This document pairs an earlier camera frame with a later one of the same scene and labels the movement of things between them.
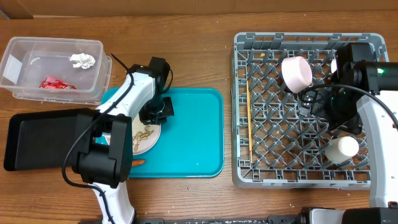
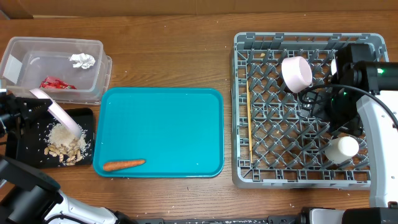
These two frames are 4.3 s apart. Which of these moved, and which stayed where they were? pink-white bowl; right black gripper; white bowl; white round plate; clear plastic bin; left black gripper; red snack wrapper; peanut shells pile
Moved: peanut shells pile; left black gripper; white round plate
Stayed: white bowl; right black gripper; clear plastic bin; pink-white bowl; red snack wrapper
